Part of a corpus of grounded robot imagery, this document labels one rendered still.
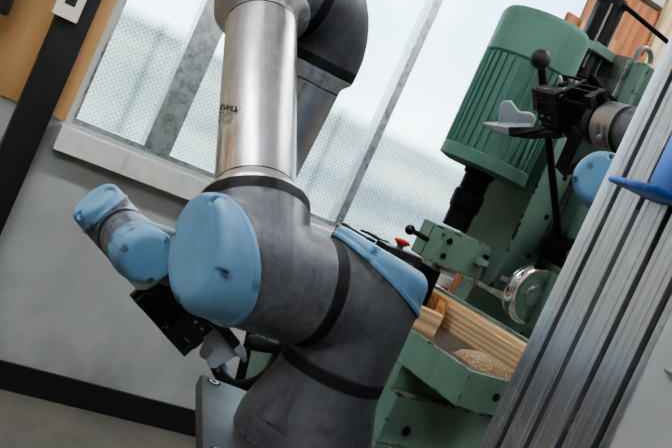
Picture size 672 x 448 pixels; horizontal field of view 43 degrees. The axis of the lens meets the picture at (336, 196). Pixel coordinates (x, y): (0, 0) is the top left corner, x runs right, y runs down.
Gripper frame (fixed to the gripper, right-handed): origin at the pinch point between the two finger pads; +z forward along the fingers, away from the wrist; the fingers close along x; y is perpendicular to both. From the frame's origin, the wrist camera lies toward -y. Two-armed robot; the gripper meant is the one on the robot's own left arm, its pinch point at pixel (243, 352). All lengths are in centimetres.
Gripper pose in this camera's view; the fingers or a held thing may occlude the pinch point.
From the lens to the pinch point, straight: 138.8
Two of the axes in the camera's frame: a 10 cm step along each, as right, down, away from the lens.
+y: -7.3, 6.5, -2.3
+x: 4.7, 2.2, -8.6
